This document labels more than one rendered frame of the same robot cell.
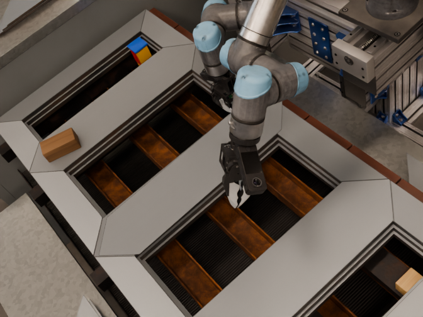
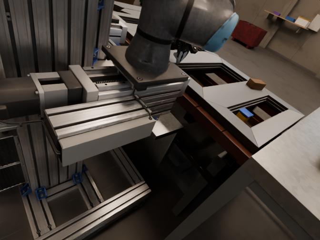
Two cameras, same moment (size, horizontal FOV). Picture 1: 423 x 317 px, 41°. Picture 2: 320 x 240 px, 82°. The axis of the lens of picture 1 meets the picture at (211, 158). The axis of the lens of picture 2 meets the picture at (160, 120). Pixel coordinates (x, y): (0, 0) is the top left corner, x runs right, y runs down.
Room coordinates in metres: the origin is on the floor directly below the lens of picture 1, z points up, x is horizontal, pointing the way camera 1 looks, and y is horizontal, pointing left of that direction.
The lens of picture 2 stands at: (2.23, -0.72, 1.29)
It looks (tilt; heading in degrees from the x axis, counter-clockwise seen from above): 38 degrees down; 147
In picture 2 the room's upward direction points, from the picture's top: 24 degrees clockwise
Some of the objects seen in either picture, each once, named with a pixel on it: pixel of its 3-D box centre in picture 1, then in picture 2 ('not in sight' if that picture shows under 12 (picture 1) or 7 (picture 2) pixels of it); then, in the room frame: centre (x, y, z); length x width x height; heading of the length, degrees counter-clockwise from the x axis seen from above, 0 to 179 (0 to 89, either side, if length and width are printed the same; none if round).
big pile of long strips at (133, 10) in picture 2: not in sight; (145, 15); (0.02, -0.02, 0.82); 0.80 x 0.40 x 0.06; 109
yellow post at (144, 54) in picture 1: (147, 65); (234, 127); (1.71, 0.07, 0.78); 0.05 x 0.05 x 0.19; 19
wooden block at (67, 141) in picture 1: (60, 144); (255, 84); (1.39, 0.44, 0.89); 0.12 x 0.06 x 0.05; 92
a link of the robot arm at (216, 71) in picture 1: (217, 63); not in sight; (1.22, -0.13, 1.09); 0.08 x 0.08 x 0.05
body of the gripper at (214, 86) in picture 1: (225, 83); (184, 39); (1.21, -0.13, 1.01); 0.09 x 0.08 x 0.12; 19
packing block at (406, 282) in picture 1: (411, 284); not in sight; (0.51, -0.33, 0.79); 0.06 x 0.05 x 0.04; 109
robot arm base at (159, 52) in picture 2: not in sight; (151, 46); (1.67, -0.50, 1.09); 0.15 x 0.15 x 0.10
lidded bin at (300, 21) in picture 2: not in sight; (302, 22); (-3.45, 7.16, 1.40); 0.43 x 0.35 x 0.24; 21
